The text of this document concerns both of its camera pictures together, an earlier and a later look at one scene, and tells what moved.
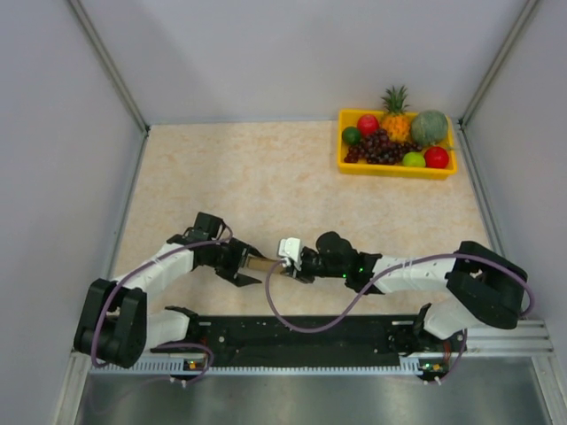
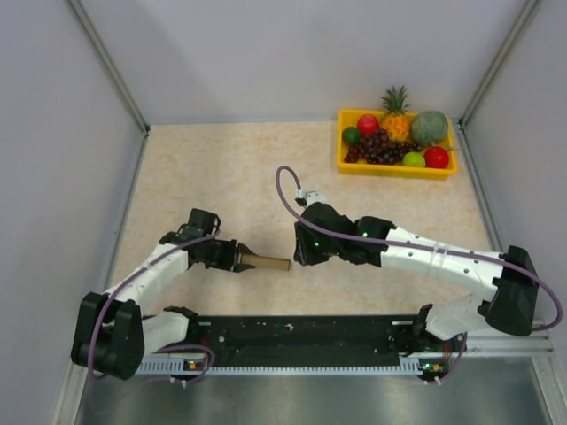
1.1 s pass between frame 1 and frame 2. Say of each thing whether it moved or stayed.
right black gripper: moved
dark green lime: stayed
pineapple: stayed
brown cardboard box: stayed
